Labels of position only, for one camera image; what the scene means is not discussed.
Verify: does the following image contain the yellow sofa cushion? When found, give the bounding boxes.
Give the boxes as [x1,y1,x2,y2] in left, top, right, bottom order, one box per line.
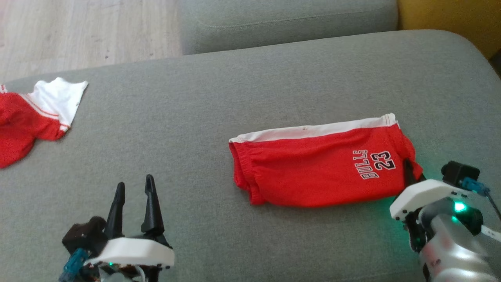
[397,0,501,60]

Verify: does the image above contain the large grey sofa seat cushion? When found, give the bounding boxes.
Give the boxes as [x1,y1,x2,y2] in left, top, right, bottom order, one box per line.
[0,29,501,282]

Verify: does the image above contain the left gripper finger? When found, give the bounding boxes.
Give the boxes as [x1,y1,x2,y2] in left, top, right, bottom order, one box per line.
[105,182,126,238]
[140,175,166,237]

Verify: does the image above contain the red Bulls 23 shorts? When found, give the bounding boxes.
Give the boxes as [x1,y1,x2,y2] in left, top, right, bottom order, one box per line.
[229,113,424,208]

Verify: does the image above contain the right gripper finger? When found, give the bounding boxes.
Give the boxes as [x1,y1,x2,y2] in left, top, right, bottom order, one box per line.
[403,158,419,187]

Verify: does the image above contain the red white striped jersey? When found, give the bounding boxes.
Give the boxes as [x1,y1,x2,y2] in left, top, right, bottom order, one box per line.
[0,77,89,169]

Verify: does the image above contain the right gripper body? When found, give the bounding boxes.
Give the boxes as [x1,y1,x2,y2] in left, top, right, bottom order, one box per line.
[390,179,471,252]

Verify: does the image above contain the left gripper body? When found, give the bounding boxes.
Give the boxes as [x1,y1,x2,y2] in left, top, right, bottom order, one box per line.
[84,235,176,271]

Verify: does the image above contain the small grey sofa cushion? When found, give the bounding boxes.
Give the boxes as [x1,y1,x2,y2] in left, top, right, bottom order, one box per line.
[177,0,399,55]

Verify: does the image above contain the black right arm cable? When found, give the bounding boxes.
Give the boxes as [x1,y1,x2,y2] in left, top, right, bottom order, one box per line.
[485,191,501,221]

